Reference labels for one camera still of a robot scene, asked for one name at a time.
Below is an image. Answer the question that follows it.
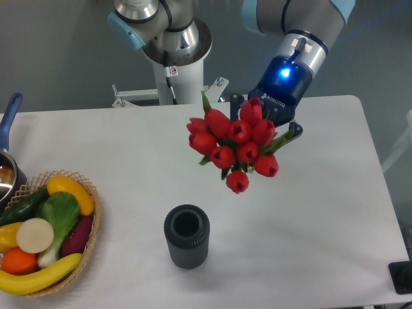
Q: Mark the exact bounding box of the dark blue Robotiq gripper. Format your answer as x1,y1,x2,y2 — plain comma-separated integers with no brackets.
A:
229,29,330,147

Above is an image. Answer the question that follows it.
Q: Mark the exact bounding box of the red tulip bouquet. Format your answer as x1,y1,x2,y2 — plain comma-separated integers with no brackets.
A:
187,93,284,194

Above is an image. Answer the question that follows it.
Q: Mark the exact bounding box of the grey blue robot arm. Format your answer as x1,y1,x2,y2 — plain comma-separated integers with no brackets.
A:
108,0,355,137

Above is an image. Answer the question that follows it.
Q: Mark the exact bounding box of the dark grey ribbed vase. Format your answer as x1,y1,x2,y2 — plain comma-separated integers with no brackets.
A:
164,204,211,269

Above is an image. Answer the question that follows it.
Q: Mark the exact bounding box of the black device at table edge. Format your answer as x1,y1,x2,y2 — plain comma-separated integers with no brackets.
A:
388,261,411,295

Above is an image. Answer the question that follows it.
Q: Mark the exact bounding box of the yellow squash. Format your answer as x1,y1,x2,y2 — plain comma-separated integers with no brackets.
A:
46,174,95,216

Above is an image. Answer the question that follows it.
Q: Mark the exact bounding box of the woven wicker basket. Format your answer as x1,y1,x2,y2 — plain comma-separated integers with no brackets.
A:
1,170,101,297

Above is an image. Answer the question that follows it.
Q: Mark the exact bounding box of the green bok choy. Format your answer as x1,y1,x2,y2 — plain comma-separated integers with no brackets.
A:
35,192,80,268

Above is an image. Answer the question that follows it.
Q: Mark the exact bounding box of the purple sweet potato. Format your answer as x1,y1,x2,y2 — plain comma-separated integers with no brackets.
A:
61,216,93,257

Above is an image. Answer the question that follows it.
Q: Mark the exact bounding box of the dark green cucumber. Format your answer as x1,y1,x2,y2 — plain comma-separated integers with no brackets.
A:
1,188,50,226

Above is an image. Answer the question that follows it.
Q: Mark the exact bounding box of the white round radish slice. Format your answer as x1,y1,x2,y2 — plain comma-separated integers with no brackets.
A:
16,218,54,254

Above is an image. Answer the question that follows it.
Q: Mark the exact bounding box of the yellow bell pepper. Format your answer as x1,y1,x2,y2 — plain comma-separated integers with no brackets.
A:
0,222,23,252

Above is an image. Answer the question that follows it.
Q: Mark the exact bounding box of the orange fruit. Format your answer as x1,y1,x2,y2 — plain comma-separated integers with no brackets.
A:
1,248,37,276

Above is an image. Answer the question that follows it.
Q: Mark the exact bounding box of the yellow banana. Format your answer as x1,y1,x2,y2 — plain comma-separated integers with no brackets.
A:
1,253,82,295

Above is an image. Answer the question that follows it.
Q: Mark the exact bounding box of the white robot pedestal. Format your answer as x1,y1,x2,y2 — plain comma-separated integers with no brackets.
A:
112,17,229,108

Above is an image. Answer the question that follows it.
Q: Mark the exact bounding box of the black pedestal cable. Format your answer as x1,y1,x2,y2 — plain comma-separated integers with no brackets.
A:
162,50,179,106

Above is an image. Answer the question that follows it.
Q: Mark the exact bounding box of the white frame at right edge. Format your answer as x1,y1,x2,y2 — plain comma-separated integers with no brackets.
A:
381,110,411,173

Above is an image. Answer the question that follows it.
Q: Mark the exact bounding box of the blue handled saucepan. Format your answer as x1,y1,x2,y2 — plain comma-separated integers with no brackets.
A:
1,93,27,212

